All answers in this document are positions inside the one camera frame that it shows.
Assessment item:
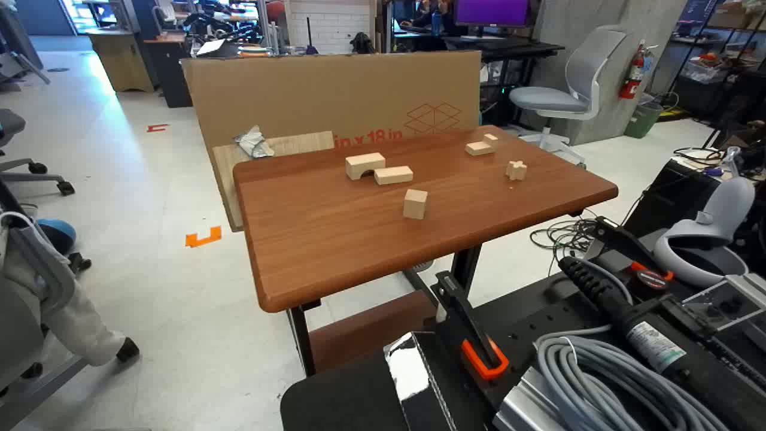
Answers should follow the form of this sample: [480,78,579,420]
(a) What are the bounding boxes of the plain rectangular wooden block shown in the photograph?
[374,162,417,188]

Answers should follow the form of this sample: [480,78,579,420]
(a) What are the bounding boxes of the notched wooden cube block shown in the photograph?
[399,186,430,222]

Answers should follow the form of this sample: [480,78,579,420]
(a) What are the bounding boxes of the wooden block with arch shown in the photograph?
[341,150,388,182]

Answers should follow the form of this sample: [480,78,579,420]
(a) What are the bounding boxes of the L-shaped wooden block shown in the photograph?
[465,132,500,161]

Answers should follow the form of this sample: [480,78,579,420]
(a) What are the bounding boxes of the cross-shaped wooden block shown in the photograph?
[502,157,529,185]

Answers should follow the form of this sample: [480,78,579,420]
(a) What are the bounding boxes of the light plywood board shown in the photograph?
[208,129,336,235]

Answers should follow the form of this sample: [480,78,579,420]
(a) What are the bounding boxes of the brown wooden lower board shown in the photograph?
[305,288,441,374]

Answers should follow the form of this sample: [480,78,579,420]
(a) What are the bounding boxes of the large brown cardboard sheet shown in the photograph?
[181,49,483,161]

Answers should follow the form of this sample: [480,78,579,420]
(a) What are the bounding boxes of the white crumpled cloth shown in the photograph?
[231,123,278,161]

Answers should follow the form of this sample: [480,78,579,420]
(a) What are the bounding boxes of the orange floor tape marker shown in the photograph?
[184,224,224,250]

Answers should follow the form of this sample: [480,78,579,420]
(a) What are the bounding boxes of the black office desk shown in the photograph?
[393,31,567,122]

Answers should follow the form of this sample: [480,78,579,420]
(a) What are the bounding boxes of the monitor with purple screen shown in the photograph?
[453,0,533,29]

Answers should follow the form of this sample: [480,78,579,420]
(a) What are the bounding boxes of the white office chair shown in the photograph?
[508,23,631,150]

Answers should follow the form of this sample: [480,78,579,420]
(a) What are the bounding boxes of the black cabinet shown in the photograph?
[140,34,199,110]

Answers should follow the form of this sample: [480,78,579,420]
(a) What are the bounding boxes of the black tool red grip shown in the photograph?
[593,217,678,292]

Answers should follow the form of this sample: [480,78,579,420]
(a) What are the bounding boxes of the green bin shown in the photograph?
[623,92,666,141]

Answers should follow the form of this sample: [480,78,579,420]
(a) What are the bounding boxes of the red fire extinguisher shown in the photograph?
[618,40,657,103]

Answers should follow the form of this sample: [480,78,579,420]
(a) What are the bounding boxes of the light wooden cabinet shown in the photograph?
[86,29,152,92]

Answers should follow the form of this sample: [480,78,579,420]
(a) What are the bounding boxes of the blue bag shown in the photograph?
[32,217,78,259]

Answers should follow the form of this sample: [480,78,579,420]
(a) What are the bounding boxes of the white VR headset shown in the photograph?
[649,174,758,289]

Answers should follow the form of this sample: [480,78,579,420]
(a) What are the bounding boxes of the grey office chair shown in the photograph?
[0,208,140,402]

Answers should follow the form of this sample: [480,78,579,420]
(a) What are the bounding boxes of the clear plastic box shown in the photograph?
[680,271,766,332]

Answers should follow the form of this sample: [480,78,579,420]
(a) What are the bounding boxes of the black storage rack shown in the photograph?
[661,0,766,150]

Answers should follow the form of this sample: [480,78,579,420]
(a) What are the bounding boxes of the dark grey rolling chair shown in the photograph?
[0,106,78,199]

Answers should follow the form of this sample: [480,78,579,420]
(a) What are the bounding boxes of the black clamp orange handle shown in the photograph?
[427,271,511,384]

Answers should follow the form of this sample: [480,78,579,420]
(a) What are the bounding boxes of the shiny silver metal bracket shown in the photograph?
[380,329,462,431]

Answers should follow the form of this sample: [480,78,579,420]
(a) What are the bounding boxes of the white loose cable bundle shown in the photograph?
[527,214,607,261]

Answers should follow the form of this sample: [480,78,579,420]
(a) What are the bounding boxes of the thick black ribbed cable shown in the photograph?
[558,253,690,374]

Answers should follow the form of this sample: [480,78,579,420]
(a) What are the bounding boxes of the grey coiled cable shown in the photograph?
[529,329,731,431]

